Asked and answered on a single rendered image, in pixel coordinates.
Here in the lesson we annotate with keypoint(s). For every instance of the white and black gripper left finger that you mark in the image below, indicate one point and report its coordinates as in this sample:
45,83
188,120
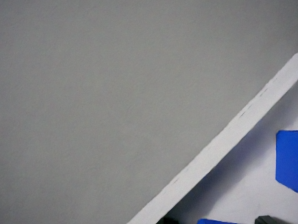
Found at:
170,221

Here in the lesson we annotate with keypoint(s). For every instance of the white open box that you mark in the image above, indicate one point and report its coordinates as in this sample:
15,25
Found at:
233,178

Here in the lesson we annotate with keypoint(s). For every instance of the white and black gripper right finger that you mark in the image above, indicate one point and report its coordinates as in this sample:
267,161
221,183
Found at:
264,219

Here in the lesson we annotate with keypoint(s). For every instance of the blue block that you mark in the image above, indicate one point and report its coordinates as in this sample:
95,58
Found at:
286,163
209,221

